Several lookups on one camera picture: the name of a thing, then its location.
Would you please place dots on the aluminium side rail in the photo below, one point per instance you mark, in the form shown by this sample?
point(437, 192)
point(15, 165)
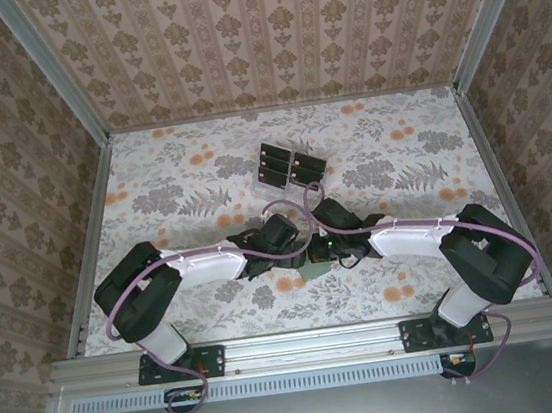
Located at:
point(504, 188)
point(92, 239)

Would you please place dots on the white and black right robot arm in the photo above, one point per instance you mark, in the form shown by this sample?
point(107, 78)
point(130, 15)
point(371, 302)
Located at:
point(406, 241)

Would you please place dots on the aluminium corner post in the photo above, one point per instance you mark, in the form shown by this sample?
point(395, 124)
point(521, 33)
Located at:
point(489, 14)
point(51, 68)

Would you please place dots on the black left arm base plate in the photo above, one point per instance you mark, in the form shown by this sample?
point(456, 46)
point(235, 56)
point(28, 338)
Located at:
point(214, 362)

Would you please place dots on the thin aluminium wall rail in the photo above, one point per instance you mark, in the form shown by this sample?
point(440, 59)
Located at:
point(294, 107)

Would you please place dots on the grey-green card holder wallet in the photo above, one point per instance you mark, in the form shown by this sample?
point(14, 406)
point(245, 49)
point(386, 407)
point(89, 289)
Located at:
point(314, 272)

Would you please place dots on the black credit card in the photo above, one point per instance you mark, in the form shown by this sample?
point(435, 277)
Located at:
point(308, 173)
point(273, 176)
point(310, 158)
point(276, 148)
point(274, 161)

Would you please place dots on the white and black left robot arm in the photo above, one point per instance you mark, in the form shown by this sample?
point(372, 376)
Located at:
point(203, 266)

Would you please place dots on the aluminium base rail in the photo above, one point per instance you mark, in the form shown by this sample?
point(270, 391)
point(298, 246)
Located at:
point(313, 345)

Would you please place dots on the floral patterned table cover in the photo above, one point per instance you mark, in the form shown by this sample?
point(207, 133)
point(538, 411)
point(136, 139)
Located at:
point(174, 153)

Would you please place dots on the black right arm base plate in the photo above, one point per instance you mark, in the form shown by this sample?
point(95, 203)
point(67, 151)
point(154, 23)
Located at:
point(413, 336)

